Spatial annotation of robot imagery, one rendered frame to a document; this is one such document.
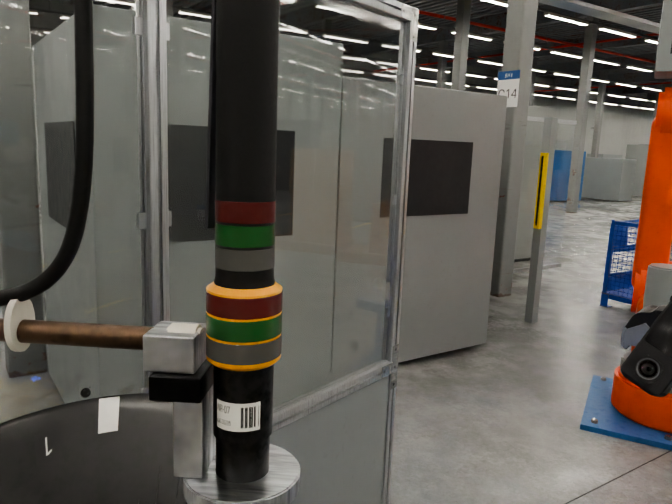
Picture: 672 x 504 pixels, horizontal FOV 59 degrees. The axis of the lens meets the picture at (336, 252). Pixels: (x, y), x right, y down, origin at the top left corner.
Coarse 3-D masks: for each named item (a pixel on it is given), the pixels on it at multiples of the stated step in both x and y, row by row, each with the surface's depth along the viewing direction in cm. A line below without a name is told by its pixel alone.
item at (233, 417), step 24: (216, 384) 34; (240, 384) 33; (264, 384) 34; (216, 408) 34; (240, 408) 33; (264, 408) 34; (216, 432) 34; (240, 432) 34; (264, 432) 34; (216, 456) 35; (240, 456) 34; (264, 456) 35; (240, 480) 34
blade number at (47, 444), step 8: (48, 432) 50; (56, 432) 50; (40, 440) 49; (48, 440) 49; (56, 440) 49; (40, 448) 49; (48, 448) 49; (56, 448) 49; (40, 456) 49; (48, 456) 49; (56, 456) 49; (40, 464) 48
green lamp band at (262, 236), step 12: (216, 228) 32; (228, 228) 32; (240, 228) 32; (252, 228) 32; (264, 228) 32; (216, 240) 33; (228, 240) 32; (240, 240) 32; (252, 240) 32; (264, 240) 32
